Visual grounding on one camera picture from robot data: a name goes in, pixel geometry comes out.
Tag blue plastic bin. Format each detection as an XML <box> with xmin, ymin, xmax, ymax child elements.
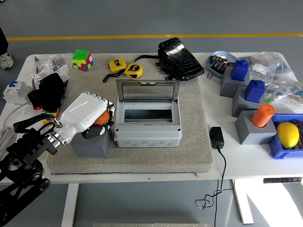
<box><xmin>268</xmin><ymin>113</ymin><xmax>303</xmax><ymax>160</ymax></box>

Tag grey-brown mat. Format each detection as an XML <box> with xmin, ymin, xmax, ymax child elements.
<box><xmin>46</xmin><ymin>53</ymin><xmax>214</xmax><ymax>175</ymax></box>

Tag colourful puzzle cube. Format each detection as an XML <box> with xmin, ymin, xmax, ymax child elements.
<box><xmin>40</xmin><ymin>107</ymin><xmax>60</xmax><ymax>125</ymax></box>
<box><xmin>71</xmin><ymin>49</ymin><xmax>94</xmax><ymax>71</ymax></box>

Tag yellow lemon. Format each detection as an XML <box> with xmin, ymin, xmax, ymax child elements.
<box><xmin>276</xmin><ymin>122</ymin><xmax>301</xmax><ymax>149</ymax></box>

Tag dark components in dish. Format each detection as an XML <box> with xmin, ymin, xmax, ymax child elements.
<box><xmin>208</xmin><ymin>54</ymin><xmax>229</xmax><ymax>73</ymax></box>

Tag grey plastic junction box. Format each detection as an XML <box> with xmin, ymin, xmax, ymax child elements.
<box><xmin>113</xmin><ymin>102</ymin><xmax>183</xmax><ymax>148</ymax></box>

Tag clear bags of electronic parts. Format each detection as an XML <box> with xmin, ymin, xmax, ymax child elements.
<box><xmin>239</xmin><ymin>52</ymin><xmax>303</xmax><ymax>105</ymax></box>

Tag person's shoe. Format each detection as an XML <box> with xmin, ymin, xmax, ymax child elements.
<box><xmin>0</xmin><ymin>52</ymin><xmax>14</xmax><ymax>70</ymax></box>

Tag white power strip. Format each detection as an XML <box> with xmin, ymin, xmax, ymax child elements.
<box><xmin>14</xmin><ymin>106</ymin><xmax>45</xmax><ymax>142</ymax></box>

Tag white circuit breaker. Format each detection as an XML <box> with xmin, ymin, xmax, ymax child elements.
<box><xmin>2</xmin><ymin>79</ymin><xmax>33</xmax><ymax>105</ymax></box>

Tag yellow tape measure squarish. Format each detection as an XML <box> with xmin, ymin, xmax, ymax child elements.
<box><xmin>102</xmin><ymin>58</ymin><xmax>127</xmax><ymax>83</ymax></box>

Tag black cloth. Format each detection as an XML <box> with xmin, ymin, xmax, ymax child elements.
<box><xmin>27</xmin><ymin>72</ymin><xmax>66</xmax><ymax>112</ymax></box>

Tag yellow tape measure round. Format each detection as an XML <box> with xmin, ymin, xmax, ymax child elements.
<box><xmin>124</xmin><ymin>61</ymin><xmax>144</xmax><ymax>79</ymax></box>

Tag white table leg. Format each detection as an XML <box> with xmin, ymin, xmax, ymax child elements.
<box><xmin>61</xmin><ymin>183</ymin><xmax>80</xmax><ymax>227</ymax></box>
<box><xmin>233</xmin><ymin>179</ymin><xmax>255</xmax><ymax>225</ymax></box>

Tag dark components in bin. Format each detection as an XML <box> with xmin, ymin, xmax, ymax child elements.
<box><xmin>293</xmin><ymin>119</ymin><xmax>303</xmax><ymax>150</ymax></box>

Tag white cable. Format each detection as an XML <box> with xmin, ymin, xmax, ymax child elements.
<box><xmin>0</xmin><ymin>100</ymin><xmax>32</xmax><ymax>127</ymax></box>

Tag grey cube holder round hole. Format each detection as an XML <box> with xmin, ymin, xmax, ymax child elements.
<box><xmin>71</xmin><ymin>127</ymin><xmax>114</xmax><ymax>159</ymax></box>

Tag orange cylinder battery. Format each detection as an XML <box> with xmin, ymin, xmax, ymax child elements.
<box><xmin>251</xmin><ymin>103</ymin><xmax>276</xmax><ymax>128</ymax></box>
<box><xmin>93</xmin><ymin>111</ymin><xmax>111</xmax><ymax>126</ymax></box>

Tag black table control panel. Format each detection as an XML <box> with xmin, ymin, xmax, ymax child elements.
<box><xmin>263</xmin><ymin>176</ymin><xmax>303</xmax><ymax>184</ymax></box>

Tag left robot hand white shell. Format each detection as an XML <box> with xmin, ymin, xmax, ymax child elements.
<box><xmin>56</xmin><ymin>91</ymin><xmax>116</xmax><ymax>144</ymax></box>

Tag person's leg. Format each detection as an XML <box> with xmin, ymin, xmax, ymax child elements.
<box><xmin>0</xmin><ymin>27</ymin><xmax>9</xmax><ymax>56</ymax></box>

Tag clear bags of small parts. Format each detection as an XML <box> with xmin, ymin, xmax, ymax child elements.
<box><xmin>25</xmin><ymin>53</ymin><xmax>71</xmax><ymax>90</ymax></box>

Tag glossy black pouch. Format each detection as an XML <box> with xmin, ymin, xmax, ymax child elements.
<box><xmin>134</xmin><ymin>37</ymin><xmax>205</xmax><ymax>82</ymax></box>

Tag light blue dish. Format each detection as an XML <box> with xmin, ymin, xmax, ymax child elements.
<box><xmin>205</xmin><ymin>51</ymin><xmax>240</xmax><ymax>79</ymax></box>

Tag black power adapter with cord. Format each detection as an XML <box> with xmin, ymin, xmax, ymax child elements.
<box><xmin>195</xmin><ymin>126</ymin><xmax>235</xmax><ymax>227</ymax></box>

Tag grey power strip cable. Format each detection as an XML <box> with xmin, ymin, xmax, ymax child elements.
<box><xmin>0</xmin><ymin>126</ymin><xmax>20</xmax><ymax>158</ymax></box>

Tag transparent grey box lid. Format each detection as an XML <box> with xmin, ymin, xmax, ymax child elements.
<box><xmin>116</xmin><ymin>79</ymin><xmax>181</xmax><ymax>104</ymax></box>

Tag blue block battery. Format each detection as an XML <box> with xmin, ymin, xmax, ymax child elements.
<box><xmin>244</xmin><ymin>79</ymin><xmax>266</xmax><ymax>104</ymax></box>
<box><xmin>231</xmin><ymin>59</ymin><xmax>250</xmax><ymax>82</ymax></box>

